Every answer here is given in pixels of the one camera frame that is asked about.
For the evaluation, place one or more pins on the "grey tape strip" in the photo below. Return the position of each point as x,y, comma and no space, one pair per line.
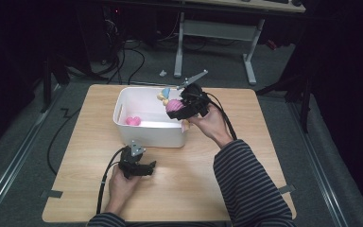
53,194
287,189

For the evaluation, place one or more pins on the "white plastic bin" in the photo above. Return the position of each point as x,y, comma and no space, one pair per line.
145,126

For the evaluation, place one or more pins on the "metal floor rail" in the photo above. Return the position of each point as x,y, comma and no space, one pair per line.
319,167
15,157

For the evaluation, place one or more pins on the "person's left hand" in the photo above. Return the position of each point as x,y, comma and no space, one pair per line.
123,186

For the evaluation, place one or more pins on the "black keyboard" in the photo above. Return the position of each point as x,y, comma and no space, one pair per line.
275,1

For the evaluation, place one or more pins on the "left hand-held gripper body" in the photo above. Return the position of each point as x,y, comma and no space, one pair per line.
129,165

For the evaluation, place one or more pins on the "black computer mouse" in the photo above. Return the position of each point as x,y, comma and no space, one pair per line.
297,3

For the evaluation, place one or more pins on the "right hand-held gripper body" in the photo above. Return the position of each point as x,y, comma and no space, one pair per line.
197,102

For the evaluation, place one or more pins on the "black metal stand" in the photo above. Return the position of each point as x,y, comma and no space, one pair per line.
304,104
47,85

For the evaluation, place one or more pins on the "small white floor scrap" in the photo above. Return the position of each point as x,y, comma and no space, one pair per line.
163,73

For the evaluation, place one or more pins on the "dark computer tower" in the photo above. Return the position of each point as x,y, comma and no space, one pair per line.
99,31

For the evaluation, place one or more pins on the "white-legged desk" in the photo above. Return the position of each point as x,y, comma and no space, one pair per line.
217,30

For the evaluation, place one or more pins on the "red object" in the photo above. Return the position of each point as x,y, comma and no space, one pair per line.
272,44

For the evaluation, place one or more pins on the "pink spiky bone toy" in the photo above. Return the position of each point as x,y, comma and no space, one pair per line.
133,121

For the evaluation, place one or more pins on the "person's right hand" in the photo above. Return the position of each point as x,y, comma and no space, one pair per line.
212,124

